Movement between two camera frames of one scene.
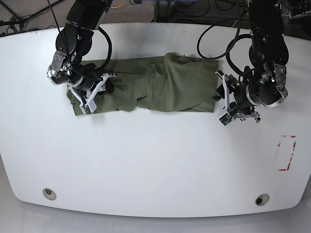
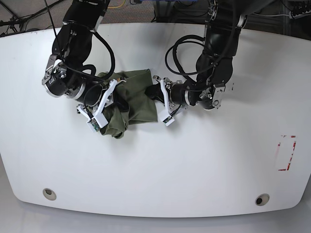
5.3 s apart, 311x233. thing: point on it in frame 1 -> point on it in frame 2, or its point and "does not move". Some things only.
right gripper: [240, 93] -> [180, 92]
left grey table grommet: [49, 194] does not move
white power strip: [303, 14] does not move
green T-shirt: [173, 83] -> [130, 105]
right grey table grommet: [262, 199] does not move
